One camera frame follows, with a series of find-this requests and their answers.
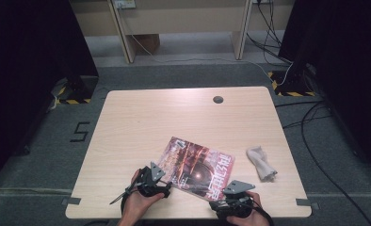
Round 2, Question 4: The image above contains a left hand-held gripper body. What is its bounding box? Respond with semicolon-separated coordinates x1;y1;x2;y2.
137;161;167;199

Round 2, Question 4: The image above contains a beige desk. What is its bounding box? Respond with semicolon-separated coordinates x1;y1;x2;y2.
69;0;296;65

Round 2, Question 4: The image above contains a person's left hand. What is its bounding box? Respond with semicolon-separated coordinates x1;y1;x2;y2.
121;169;166;221

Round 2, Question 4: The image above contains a white power socket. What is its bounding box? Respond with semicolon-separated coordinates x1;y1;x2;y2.
113;0;137;9

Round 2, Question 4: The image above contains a white cable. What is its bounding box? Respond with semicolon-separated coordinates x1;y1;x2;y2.
119;8;295;87

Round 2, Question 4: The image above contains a right hand-held gripper cable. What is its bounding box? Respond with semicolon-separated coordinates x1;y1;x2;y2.
252;204;275;226

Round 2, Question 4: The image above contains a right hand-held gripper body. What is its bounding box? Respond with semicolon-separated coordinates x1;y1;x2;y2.
217;179;256;220

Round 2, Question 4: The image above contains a person's right hand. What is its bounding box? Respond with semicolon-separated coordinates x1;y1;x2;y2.
226;190;272;226

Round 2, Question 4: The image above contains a stand base with hazard tape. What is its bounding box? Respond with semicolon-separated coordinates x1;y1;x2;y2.
266;70;316;98
50;74;100;105

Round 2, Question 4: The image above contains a hand-held gripper cable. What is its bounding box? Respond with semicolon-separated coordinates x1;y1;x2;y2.
252;204;275;226
84;173;147;226

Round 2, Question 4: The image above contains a glossy magazine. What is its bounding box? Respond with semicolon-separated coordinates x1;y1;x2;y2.
156;136;236;202

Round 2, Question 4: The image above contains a white textured cloth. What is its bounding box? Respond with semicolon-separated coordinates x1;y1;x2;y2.
246;145;278;183

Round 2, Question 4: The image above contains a black curtain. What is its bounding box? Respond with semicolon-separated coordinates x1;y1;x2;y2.
279;0;371;182
0;0;99;191

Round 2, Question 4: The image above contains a black cable bundle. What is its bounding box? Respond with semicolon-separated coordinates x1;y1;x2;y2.
246;0;293;65

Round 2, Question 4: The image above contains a long black floor cable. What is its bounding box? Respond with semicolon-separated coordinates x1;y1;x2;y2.
300;100;371;226

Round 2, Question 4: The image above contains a brown cardboard box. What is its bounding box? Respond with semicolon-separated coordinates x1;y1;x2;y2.
133;33;160;55

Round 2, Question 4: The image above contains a left hand-held gripper cable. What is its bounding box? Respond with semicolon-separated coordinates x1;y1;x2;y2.
84;173;147;226

